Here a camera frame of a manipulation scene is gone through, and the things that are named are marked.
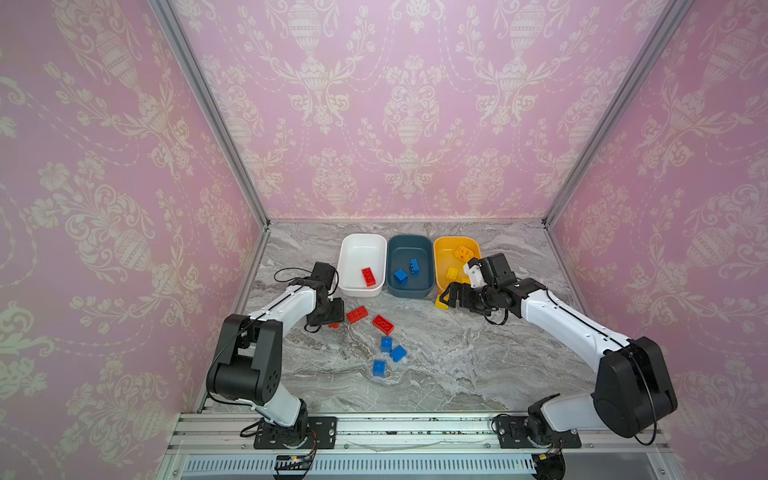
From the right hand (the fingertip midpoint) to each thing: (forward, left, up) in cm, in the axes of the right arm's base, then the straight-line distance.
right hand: (453, 300), depth 86 cm
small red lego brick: (-1, +36, -10) cm, 37 cm away
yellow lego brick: (+16, -4, -9) cm, 18 cm away
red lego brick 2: (+16, +25, -9) cm, 31 cm away
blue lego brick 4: (-16, +22, -8) cm, 28 cm away
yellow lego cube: (-3, +4, +3) cm, 6 cm away
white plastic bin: (+20, +27, -8) cm, 35 cm away
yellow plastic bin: (+23, -2, -9) cm, 25 cm away
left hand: (0, +35, -8) cm, 36 cm away
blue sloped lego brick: (-11, +16, -12) cm, 23 cm away
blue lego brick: (+15, +14, -8) cm, 22 cm away
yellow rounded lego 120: (+23, -9, -7) cm, 25 cm away
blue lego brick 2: (+18, +9, -7) cm, 22 cm away
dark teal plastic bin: (+18, +11, -9) cm, 23 cm away
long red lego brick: (+2, +29, -9) cm, 30 cm away
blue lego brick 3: (-9, +20, -8) cm, 23 cm away
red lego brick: (-2, +21, -10) cm, 23 cm away
